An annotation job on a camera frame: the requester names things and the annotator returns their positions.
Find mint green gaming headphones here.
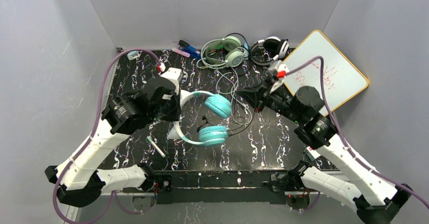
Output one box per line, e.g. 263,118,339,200
196,35,253,126

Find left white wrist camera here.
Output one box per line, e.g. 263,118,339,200
158,63,183,95

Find teal cat ear headphones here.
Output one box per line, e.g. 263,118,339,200
167,91,232,146

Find small light blue eraser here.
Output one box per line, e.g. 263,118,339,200
127,51,139,61

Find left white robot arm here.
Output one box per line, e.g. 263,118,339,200
45,73,181,207

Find black earphones cable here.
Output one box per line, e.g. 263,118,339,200
196,97,255,138

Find black and white headphones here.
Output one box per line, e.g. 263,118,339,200
249,36,290,66

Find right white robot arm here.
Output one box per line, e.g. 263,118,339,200
238,82,411,223

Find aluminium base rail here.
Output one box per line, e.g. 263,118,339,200
65,170,381,224

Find pink highlighter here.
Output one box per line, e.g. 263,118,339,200
172,48,190,58

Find blue stapler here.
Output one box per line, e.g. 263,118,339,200
178,40,201,60

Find white board orange frame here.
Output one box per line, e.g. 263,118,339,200
283,30,369,111

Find green capped white marker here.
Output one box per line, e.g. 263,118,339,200
146,136,166,158

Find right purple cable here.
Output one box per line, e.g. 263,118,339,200
285,56,429,210

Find small white red box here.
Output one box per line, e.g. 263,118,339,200
304,147,321,161

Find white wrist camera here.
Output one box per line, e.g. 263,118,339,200
158,63,183,95
269,60,289,94

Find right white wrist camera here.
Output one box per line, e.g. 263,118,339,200
269,60,289,94

